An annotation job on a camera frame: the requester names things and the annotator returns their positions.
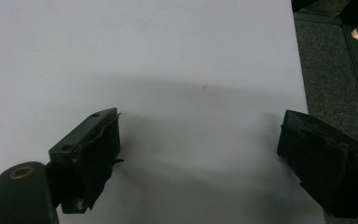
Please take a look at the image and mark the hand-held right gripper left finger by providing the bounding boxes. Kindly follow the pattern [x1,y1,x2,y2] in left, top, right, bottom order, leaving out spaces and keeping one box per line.
[48,107,125,215]

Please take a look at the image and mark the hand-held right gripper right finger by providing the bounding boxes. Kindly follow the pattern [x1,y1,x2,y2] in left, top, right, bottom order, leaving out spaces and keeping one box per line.
[277,109,358,218]

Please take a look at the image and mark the white paper sheet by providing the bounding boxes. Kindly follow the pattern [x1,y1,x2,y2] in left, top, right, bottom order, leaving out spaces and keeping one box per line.
[0,0,325,224]

